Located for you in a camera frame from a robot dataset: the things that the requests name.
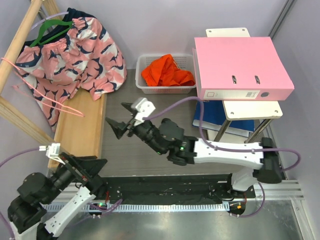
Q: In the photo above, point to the pink ring binder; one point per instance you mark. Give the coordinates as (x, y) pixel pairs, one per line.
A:
(273, 83)

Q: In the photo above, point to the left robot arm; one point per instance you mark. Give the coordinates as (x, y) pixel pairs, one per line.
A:
(27, 210)

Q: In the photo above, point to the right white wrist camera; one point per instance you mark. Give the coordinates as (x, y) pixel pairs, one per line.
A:
(143, 108)

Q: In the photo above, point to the white perforated basket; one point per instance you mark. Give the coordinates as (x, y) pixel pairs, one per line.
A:
(184, 61)

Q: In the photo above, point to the orange shorts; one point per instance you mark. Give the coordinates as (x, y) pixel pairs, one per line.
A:
(164, 72)

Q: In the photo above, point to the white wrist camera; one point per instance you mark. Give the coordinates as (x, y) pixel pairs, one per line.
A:
(143, 108)
(52, 151)

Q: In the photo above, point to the blue book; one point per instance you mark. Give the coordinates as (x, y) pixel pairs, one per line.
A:
(214, 117)

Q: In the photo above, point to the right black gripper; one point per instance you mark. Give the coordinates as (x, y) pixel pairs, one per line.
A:
(120, 128)

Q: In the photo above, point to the white small shelf stand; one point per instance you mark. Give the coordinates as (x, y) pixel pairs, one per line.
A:
(250, 110)

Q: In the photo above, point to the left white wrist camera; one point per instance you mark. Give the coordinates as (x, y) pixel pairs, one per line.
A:
(52, 151)

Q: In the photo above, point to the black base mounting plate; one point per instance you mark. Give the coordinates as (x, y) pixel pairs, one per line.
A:
(171, 190)

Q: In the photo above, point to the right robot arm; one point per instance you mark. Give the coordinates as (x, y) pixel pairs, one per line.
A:
(260, 163)

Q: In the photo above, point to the aluminium slotted rail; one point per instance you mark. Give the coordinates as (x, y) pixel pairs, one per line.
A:
(287, 190)

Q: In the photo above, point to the pink wire hanger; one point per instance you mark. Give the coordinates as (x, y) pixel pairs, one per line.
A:
(63, 108)

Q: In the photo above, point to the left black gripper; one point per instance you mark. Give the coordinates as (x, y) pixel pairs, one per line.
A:
(84, 167)

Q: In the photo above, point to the pink patterned shorts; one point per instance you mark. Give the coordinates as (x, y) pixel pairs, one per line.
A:
(81, 57)

